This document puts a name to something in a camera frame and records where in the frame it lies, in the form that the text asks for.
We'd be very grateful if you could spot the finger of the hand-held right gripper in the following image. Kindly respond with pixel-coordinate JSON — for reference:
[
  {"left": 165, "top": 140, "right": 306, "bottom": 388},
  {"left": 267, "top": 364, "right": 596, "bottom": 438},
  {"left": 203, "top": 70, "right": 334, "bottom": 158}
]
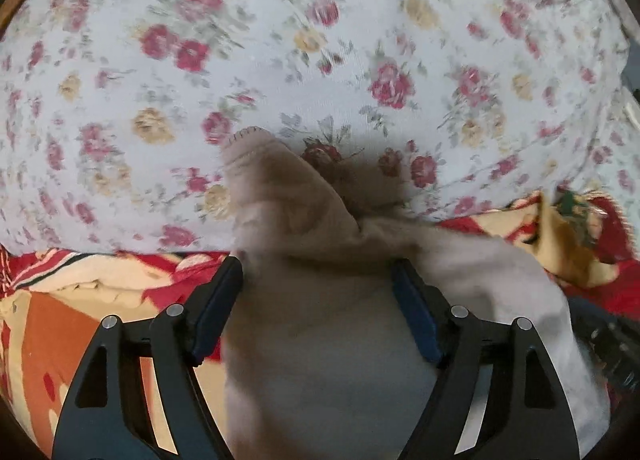
[{"left": 567, "top": 297, "right": 640, "bottom": 393}]

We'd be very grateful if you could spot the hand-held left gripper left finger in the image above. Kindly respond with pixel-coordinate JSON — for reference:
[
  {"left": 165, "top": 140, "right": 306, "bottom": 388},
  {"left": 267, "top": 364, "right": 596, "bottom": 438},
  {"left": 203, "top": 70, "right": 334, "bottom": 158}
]
[{"left": 51, "top": 256, "right": 244, "bottom": 460}]

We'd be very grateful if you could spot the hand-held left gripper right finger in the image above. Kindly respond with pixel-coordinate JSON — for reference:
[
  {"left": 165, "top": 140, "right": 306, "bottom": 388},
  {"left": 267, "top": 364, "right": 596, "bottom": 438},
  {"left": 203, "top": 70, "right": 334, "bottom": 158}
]
[{"left": 391, "top": 260, "right": 581, "bottom": 460}]

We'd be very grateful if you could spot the beige zip jacket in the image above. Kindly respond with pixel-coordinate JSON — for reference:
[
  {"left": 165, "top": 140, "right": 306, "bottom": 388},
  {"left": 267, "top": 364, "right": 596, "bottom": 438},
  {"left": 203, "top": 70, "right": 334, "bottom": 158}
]
[{"left": 220, "top": 126, "right": 613, "bottom": 460}]

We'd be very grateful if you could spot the orange red printed blanket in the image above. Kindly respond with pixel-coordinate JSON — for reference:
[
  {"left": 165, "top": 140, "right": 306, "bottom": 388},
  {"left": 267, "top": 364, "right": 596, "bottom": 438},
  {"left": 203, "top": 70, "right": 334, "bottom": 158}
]
[{"left": 0, "top": 190, "right": 640, "bottom": 456}]

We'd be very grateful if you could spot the white floral quilt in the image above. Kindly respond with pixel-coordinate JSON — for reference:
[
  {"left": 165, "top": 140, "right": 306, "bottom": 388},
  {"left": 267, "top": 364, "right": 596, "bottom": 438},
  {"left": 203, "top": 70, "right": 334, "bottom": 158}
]
[{"left": 0, "top": 0, "right": 635, "bottom": 261}]

